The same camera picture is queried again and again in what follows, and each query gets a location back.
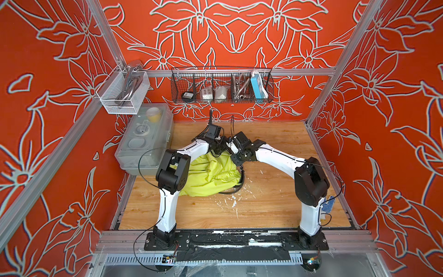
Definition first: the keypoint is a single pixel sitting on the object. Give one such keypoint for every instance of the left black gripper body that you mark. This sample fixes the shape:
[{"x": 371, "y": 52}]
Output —
[{"x": 220, "y": 145}]

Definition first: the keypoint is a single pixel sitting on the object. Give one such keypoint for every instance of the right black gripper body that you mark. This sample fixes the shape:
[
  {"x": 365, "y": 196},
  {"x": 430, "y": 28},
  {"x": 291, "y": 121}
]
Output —
[{"x": 239, "y": 158}]

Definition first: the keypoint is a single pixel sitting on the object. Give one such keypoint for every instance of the lime green trousers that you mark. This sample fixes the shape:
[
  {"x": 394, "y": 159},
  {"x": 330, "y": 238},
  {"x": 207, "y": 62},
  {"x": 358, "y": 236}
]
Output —
[{"x": 208, "y": 175}]

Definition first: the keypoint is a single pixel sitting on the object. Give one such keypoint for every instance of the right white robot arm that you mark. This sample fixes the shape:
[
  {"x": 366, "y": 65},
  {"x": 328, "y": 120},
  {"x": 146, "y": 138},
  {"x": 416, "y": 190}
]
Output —
[{"x": 310, "y": 181}]

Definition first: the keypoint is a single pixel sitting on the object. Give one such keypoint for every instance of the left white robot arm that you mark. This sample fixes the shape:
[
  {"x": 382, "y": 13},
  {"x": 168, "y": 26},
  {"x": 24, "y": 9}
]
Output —
[{"x": 173, "y": 173}]

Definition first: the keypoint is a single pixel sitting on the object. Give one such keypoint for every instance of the white plastic adapter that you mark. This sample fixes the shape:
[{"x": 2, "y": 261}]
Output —
[{"x": 221, "y": 93}]

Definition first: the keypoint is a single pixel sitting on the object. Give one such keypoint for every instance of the white charger block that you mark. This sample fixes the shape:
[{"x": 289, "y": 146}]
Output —
[{"x": 206, "y": 93}]

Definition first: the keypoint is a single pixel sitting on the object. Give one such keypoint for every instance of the metal tongs in basket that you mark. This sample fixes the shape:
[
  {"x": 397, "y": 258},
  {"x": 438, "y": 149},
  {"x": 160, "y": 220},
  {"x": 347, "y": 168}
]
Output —
[{"x": 240, "y": 87}]

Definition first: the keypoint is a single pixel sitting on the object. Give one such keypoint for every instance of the yellow tape roll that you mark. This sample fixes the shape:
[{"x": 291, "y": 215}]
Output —
[{"x": 154, "y": 114}]

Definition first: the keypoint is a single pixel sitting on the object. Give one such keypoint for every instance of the translucent plastic storage box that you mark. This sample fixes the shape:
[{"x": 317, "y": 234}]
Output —
[{"x": 144, "y": 143}]

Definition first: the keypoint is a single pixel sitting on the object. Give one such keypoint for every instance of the metal tool in bin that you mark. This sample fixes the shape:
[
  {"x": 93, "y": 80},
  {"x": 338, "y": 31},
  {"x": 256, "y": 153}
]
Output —
[{"x": 131, "y": 84}]

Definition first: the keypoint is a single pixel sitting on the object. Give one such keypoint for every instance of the black wire wall basket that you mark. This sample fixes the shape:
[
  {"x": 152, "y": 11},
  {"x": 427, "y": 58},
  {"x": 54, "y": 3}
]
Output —
[{"x": 225, "y": 84}]

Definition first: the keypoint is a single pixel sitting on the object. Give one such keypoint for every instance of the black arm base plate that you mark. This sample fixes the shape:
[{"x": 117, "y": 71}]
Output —
[{"x": 187, "y": 239}]

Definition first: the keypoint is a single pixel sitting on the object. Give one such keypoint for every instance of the clear plastic wall bin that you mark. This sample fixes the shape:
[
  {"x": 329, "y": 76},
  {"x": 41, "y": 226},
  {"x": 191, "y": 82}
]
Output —
[{"x": 113, "y": 86}]

